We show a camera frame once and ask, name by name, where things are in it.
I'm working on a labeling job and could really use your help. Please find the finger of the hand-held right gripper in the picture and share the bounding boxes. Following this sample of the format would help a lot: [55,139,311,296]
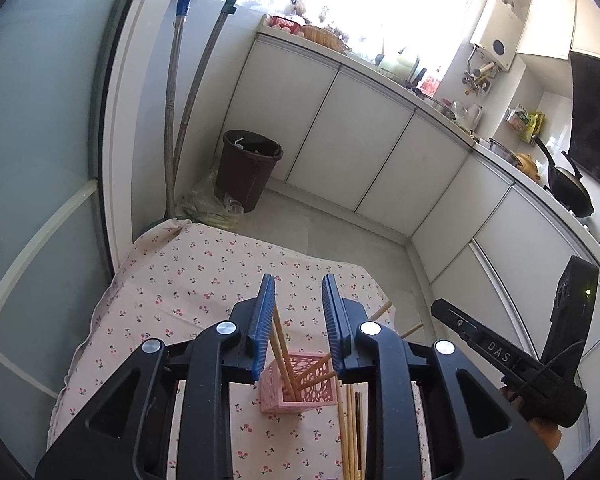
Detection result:
[431,298,538,376]

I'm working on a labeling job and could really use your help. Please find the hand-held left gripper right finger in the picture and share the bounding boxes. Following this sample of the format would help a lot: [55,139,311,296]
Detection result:
[321,275,563,480]

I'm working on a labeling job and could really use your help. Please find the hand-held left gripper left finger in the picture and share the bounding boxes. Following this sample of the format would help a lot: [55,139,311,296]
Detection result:
[35,274,277,480]

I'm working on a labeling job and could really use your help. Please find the bundle of chopsticks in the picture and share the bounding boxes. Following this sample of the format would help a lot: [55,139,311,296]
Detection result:
[271,301,424,403]

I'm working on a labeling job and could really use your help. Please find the pink perforated utensil holder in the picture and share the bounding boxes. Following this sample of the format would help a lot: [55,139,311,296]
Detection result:
[259,352,340,414]

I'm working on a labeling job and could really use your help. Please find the bamboo chopstick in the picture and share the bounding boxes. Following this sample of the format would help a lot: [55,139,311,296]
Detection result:
[346,387,355,480]
[337,384,350,480]

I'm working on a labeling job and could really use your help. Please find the person's right hand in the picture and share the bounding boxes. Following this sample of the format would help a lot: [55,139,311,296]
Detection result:
[500,385,561,456]

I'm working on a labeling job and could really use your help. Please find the cherry print tablecloth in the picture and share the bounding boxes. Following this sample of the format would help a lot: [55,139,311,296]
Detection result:
[47,217,431,480]

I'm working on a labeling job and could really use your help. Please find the plastic bag of vegetables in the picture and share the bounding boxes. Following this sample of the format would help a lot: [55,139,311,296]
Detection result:
[177,165,246,231]

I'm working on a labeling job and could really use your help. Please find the black wok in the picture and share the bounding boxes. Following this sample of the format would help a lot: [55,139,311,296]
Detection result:
[531,135,596,219]

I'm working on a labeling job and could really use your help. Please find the orange clay pot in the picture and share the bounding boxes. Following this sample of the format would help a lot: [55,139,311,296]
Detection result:
[511,152,544,182]

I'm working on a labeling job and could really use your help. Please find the brown plastic trash bin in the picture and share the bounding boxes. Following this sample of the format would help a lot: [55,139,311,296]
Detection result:
[215,130,284,213]

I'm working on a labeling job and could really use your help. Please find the steel cooking pot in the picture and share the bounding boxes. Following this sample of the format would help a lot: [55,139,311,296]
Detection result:
[488,137,519,167]

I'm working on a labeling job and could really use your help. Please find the hanging snack packets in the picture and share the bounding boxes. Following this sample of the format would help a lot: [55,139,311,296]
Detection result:
[505,104,547,144]

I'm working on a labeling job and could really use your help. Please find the row of white cabinet doors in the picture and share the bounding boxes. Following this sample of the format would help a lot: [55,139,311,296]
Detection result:
[222,37,600,411]

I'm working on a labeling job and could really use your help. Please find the black range hood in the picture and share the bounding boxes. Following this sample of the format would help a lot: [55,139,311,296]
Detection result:
[568,49,600,197]

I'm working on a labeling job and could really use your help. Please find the white electric kettle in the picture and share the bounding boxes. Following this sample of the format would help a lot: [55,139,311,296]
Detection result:
[454,102,484,134]

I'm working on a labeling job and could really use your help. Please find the steel bowl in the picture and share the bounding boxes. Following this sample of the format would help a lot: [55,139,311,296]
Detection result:
[431,97,457,122]

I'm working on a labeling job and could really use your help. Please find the mop pole with black grip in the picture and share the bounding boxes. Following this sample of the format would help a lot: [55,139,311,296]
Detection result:
[172,0,243,211]

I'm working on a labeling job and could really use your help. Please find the mop pole with blue grip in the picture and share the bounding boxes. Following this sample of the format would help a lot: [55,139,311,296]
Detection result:
[162,0,198,221]

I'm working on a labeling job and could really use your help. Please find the white jug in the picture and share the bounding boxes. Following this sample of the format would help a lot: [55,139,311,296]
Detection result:
[380,45,421,79]

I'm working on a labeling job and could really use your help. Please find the wicker basket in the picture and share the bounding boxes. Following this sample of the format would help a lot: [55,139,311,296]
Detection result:
[301,25,352,52]

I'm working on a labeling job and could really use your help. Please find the frosted glass sliding door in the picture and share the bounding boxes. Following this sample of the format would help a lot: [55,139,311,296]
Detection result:
[0,0,153,476]

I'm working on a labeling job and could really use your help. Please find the white water heater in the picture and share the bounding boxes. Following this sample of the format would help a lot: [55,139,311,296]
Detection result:
[469,0,527,72]

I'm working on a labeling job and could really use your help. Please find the red plastic basket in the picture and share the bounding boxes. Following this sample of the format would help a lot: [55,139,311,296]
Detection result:
[269,15,304,37]

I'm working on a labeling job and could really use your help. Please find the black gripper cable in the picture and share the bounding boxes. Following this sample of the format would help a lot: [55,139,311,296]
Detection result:
[511,338,587,403]

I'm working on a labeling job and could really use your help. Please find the white wall cabinet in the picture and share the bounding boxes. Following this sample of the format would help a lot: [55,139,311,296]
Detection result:
[515,0,579,62]

